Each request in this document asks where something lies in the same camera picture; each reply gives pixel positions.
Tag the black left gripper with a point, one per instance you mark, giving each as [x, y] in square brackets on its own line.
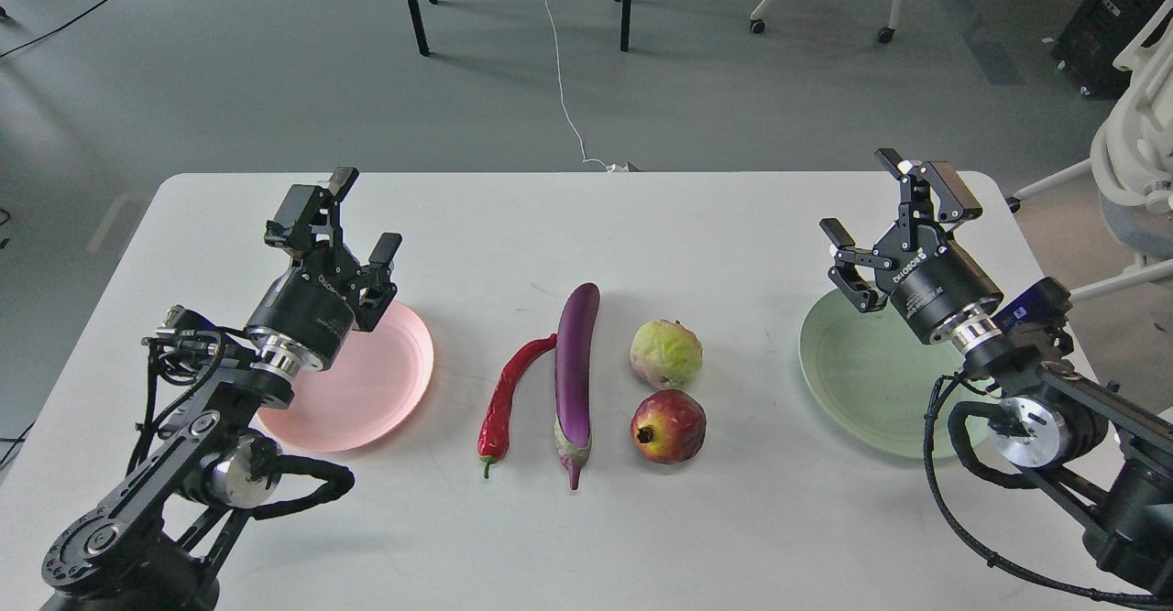
[308, 313]

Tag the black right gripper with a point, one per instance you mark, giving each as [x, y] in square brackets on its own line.
[928, 284]

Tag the red chili pepper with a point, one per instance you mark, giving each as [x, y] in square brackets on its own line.
[493, 442]

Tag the purple eggplant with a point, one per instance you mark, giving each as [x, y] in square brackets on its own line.
[572, 357]

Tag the green yellow round fruit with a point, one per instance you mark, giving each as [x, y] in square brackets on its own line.
[666, 355]

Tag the red pomegranate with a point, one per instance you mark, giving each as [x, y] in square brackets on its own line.
[669, 427]

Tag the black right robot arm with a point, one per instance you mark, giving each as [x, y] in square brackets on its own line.
[1096, 455]

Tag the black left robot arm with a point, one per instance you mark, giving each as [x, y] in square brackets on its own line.
[199, 471]

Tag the pink plate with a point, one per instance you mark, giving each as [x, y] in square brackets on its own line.
[374, 384]

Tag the green plate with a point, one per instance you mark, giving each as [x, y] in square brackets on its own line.
[870, 374]

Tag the white office chair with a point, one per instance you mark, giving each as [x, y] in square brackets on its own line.
[1131, 162]

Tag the black equipment case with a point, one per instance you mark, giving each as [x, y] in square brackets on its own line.
[1092, 40]

